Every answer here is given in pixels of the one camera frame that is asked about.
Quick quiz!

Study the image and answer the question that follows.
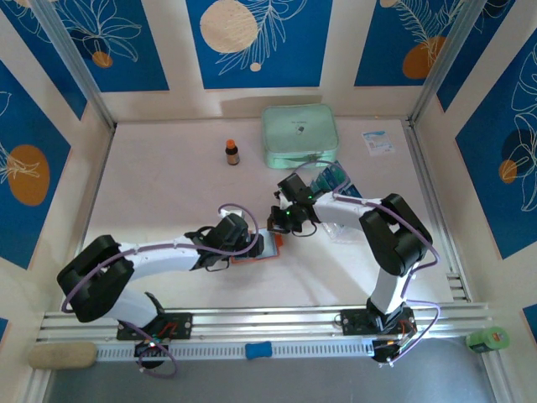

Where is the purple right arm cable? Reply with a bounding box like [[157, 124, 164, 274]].
[[292, 160, 441, 367]]

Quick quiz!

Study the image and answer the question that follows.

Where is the beige foam pad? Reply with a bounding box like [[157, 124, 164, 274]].
[[27, 342, 98, 370]]

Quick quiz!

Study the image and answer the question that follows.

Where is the green tape roll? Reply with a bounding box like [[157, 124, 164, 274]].
[[465, 327, 511, 353]]

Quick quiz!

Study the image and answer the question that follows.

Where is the mint green zip pouch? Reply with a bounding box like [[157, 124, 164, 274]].
[[262, 103, 340, 171]]

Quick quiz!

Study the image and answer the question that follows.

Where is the black controller board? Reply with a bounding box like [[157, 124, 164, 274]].
[[133, 339, 171, 359], [371, 338, 410, 364]]

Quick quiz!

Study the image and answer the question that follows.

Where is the white slotted cable duct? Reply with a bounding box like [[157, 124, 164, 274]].
[[96, 338, 375, 361]]

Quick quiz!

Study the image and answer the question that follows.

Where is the teal credit card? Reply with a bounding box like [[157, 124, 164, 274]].
[[310, 174, 336, 196], [325, 163, 352, 185]]

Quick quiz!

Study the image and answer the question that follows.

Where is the blue foam clip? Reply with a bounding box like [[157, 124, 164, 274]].
[[245, 342, 273, 361]]

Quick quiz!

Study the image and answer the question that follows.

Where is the blue white sachet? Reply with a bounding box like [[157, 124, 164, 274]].
[[361, 129, 398, 158]]

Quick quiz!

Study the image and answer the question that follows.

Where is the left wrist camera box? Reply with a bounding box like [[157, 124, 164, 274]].
[[207, 213, 251, 249]]

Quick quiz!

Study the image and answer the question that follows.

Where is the clear sleeve of blue cards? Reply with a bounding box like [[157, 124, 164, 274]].
[[310, 162, 362, 245]]

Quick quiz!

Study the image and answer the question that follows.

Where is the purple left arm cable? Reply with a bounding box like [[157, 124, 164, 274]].
[[61, 203, 262, 378]]

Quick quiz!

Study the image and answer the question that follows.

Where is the orange card holder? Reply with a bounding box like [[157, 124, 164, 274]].
[[229, 228, 283, 266]]

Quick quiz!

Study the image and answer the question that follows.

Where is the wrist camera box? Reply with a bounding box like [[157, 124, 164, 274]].
[[207, 213, 251, 249], [275, 173, 316, 203]]

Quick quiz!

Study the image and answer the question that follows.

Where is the aluminium frame post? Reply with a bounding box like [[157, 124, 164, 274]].
[[409, 0, 517, 125], [31, 0, 117, 130]]

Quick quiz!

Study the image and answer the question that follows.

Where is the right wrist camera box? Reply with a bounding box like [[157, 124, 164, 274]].
[[275, 173, 316, 203]]

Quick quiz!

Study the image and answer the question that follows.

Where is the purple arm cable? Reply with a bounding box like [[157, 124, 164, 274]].
[[61, 203, 262, 378], [292, 160, 441, 367]]

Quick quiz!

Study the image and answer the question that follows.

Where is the brown bottle orange cap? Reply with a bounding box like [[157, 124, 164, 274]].
[[224, 139, 241, 167]]

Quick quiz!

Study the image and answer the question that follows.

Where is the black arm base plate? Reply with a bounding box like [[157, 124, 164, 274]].
[[116, 312, 194, 341], [340, 308, 417, 337]]

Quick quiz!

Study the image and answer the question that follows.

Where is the aluminium corner extrusion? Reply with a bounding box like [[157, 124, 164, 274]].
[[480, 350, 513, 403]]

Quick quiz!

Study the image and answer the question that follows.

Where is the aluminium extrusion rail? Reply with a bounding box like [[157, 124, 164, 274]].
[[35, 302, 495, 343]]

